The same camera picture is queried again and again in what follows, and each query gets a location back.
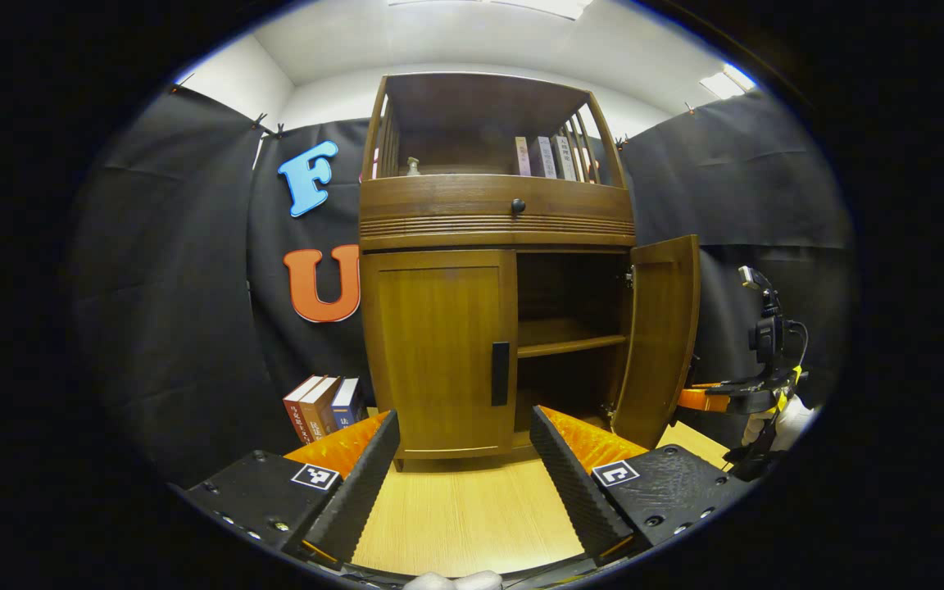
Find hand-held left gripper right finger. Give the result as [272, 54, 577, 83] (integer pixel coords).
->
[529, 405, 756, 568]

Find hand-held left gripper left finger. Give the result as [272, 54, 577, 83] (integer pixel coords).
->
[181, 410, 401, 570]

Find wooden shoe cabinet door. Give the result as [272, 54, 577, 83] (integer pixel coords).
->
[610, 235, 701, 450]
[361, 250, 520, 458]

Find wooden double-door shoe cabinet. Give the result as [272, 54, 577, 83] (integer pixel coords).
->
[357, 72, 702, 472]

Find wooden inner cabinet shelf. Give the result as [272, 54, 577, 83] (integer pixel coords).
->
[517, 318, 629, 359]

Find wooden cabinet drawer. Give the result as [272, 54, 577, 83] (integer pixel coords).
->
[360, 175, 635, 240]

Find blue book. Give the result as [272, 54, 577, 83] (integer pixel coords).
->
[331, 378, 362, 429]

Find brown book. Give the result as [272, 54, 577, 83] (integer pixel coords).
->
[300, 377, 342, 439]

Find red book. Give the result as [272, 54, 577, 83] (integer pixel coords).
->
[283, 375, 325, 444]

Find ceiling light panel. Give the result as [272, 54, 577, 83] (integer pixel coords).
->
[388, 0, 594, 20]
[700, 64, 758, 101]

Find white book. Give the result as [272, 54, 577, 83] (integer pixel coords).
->
[554, 135, 578, 182]

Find black backdrop cloth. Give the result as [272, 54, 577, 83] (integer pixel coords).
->
[70, 82, 856, 484]

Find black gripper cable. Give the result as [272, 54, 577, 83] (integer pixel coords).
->
[783, 321, 809, 370]

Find black door handle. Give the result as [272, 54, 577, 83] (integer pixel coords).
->
[492, 342, 511, 407]

